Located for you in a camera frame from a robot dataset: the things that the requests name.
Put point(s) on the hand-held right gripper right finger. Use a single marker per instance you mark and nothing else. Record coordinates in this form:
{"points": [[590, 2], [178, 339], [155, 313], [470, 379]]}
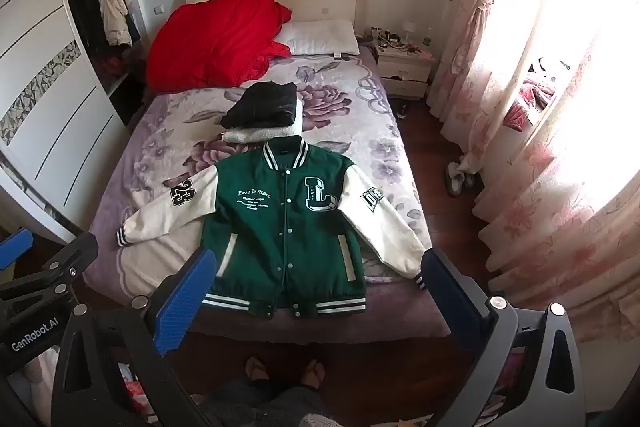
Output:
{"points": [[452, 302]]}

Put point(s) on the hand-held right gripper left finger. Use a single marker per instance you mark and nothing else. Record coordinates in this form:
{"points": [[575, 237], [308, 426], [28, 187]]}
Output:
{"points": [[185, 297]]}

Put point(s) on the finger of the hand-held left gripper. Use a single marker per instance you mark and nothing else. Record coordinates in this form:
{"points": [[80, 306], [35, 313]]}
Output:
{"points": [[75, 257], [17, 242]]}

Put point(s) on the green and white varsity jacket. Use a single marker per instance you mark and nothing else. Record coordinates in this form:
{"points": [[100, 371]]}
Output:
{"points": [[280, 232]]}

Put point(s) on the plastic bags with red packets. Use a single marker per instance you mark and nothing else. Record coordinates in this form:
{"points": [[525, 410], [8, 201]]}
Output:
{"points": [[132, 392]]}

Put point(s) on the grey slipper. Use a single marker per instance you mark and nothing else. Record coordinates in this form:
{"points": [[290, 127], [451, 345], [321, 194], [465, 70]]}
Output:
{"points": [[470, 179], [454, 182]]}

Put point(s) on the dark grey fuzzy fabric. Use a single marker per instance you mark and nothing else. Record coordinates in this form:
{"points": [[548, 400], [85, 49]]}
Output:
{"points": [[270, 402]]}

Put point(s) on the pink floral curtain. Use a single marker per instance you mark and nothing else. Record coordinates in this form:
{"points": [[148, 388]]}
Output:
{"points": [[480, 57], [560, 217]]}

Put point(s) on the white folded fleece garment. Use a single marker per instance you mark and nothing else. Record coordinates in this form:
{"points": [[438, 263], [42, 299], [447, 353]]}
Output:
{"points": [[250, 136]]}

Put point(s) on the white wardrobe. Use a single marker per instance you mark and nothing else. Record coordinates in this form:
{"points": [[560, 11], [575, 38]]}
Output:
{"points": [[50, 57]]}

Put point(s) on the dark shoe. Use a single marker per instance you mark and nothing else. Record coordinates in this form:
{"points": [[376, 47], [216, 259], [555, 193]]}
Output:
{"points": [[401, 111]]}

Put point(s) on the black folded jacket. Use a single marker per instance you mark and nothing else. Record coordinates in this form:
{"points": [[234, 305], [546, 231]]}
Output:
{"points": [[260, 104]]}

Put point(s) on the red patterned cloth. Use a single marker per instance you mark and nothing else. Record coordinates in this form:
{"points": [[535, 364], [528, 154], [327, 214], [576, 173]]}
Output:
{"points": [[530, 94]]}

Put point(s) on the white nightstand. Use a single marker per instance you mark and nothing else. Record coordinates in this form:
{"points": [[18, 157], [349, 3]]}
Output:
{"points": [[402, 69]]}

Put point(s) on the black hanging coat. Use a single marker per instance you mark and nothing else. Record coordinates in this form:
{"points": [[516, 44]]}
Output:
{"points": [[80, 2]]}

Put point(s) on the beige hanging coat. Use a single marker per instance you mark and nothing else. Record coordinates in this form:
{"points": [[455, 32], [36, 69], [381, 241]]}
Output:
{"points": [[112, 7]]}

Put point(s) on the red duvet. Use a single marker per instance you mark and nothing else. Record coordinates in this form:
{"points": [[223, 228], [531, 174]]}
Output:
{"points": [[215, 42]]}

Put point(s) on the small table lamp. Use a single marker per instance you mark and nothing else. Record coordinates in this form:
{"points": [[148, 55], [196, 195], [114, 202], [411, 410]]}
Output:
{"points": [[409, 29]]}

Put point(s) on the white pillow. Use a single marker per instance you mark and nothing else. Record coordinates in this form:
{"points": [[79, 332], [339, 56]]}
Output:
{"points": [[320, 37]]}

